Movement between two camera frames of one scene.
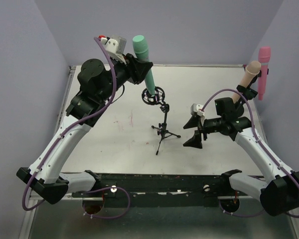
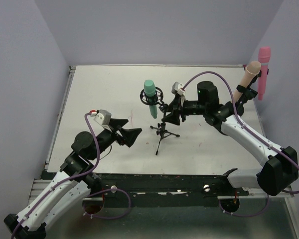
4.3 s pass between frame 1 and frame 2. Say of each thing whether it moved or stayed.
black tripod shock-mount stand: stayed
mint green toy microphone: moved
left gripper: moved
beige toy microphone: stayed
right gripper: moved
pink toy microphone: stayed
